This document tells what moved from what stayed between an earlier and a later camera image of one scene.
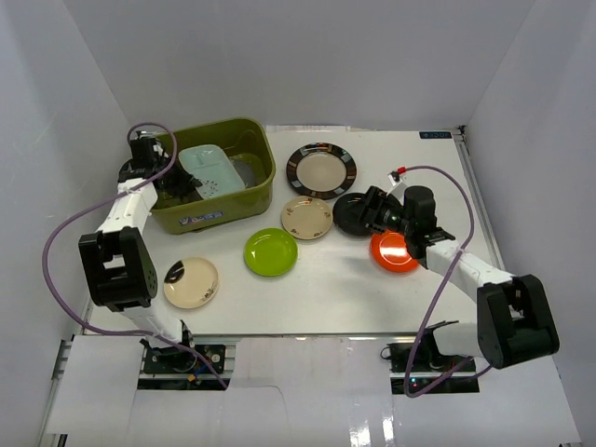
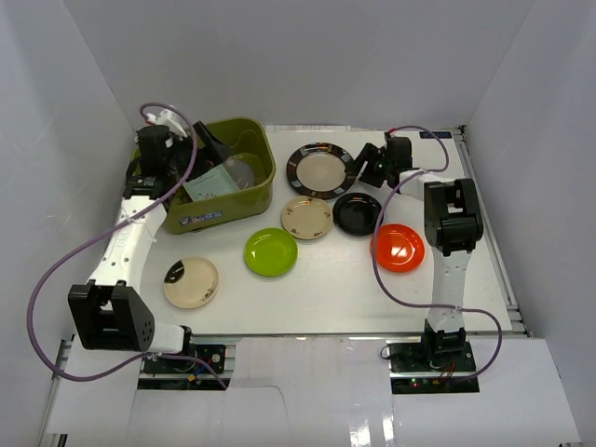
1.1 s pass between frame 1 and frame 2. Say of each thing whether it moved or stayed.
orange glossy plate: stayed
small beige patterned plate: stayed
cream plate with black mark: stayed
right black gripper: moved
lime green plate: stayed
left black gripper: moved
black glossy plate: stayed
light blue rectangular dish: moved
